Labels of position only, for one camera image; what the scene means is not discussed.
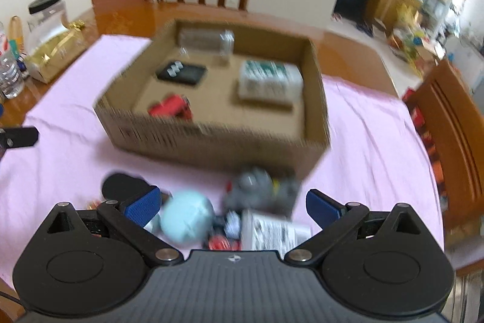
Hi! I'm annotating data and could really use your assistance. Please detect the gold foil package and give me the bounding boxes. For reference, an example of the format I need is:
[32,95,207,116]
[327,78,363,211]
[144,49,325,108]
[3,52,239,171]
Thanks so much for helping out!
[25,20,88,84]

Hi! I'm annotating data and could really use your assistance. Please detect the wooden chair right side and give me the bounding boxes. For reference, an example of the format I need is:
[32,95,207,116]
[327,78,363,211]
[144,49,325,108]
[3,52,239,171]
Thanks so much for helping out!
[404,60,483,229]

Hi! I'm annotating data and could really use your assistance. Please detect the black-lid clear canister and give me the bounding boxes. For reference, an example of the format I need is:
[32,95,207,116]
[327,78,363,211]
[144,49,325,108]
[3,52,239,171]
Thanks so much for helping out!
[26,0,68,55]

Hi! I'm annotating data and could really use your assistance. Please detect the black digital timer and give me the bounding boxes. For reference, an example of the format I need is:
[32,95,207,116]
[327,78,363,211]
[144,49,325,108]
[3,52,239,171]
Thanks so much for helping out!
[155,60,208,86]

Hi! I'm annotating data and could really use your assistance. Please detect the clear water bottle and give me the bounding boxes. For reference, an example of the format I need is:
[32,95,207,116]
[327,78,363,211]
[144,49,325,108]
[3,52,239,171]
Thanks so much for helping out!
[0,23,24,99]

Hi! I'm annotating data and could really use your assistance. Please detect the wooden cabinet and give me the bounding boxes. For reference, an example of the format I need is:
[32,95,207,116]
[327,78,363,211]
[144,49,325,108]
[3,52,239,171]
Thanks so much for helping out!
[364,0,423,35]

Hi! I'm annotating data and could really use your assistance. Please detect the red toy car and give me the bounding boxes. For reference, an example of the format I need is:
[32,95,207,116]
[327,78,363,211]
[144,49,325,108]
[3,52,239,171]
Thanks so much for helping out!
[148,94,193,120]

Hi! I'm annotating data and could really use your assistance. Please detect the grey rubber dog toy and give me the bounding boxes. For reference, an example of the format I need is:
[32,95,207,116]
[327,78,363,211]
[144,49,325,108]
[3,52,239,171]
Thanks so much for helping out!
[222,167,301,217]

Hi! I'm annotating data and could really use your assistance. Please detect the pink table cloth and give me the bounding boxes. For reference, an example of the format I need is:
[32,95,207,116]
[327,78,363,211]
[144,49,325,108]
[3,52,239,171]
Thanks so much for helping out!
[1,35,444,282]

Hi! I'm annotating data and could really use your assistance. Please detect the white green-label bottle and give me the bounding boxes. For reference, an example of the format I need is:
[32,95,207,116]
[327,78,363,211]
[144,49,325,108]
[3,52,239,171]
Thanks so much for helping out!
[237,60,303,107]

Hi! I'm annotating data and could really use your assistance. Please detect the brown cardboard box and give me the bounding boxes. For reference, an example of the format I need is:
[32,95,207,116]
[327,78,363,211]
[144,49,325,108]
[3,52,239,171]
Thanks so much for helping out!
[94,19,330,179]

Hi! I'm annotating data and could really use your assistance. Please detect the black folding knife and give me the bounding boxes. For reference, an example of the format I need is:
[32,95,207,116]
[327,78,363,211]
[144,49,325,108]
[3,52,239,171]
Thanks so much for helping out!
[101,173,152,202]

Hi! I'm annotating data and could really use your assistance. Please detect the clear plastic jar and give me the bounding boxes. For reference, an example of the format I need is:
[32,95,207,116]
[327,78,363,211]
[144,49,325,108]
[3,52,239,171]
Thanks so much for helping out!
[178,28,235,66]

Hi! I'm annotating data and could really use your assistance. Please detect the black toy train red wheels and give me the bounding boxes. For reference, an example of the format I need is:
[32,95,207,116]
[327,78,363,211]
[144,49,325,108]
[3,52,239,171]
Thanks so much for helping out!
[203,211,242,251]

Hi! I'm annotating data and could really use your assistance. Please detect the glass bottle silver cap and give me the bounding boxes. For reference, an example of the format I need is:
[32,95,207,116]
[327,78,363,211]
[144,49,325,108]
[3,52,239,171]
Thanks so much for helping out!
[240,210,312,257]

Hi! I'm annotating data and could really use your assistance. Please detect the light blue earbud case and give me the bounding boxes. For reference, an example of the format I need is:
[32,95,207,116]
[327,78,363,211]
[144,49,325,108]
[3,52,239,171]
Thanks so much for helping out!
[159,191,215,246]

